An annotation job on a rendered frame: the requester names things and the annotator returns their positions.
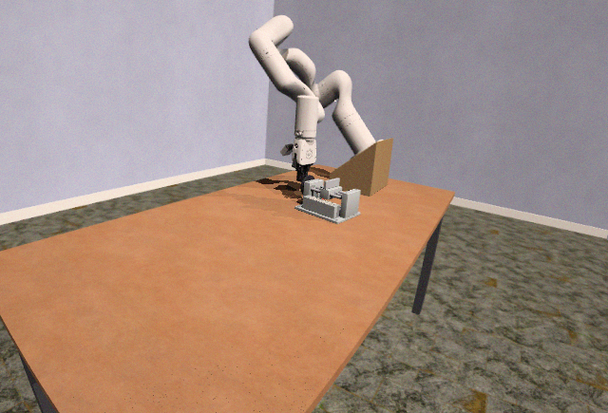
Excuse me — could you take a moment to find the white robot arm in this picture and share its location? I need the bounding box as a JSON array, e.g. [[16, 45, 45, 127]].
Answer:
[[249, 15, 376, 158]]

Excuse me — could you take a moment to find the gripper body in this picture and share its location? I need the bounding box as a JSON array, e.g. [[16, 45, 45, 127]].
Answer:
[[292, 137, 316, 165]]

